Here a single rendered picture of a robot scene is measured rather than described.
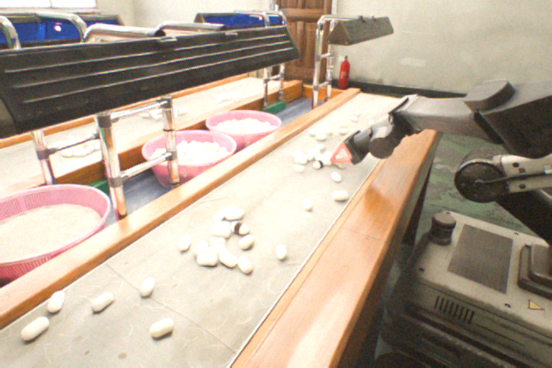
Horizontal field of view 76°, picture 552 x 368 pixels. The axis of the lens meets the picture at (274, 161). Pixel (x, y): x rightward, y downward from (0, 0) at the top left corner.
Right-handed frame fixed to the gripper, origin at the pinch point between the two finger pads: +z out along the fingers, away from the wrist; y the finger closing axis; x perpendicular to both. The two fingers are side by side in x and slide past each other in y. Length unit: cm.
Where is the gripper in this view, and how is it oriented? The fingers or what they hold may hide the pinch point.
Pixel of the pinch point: (333, 159)
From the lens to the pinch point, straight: 100.1
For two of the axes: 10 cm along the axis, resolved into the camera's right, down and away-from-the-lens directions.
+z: -6.8, 4.2, 6.0
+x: 5.5, 8.4, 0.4
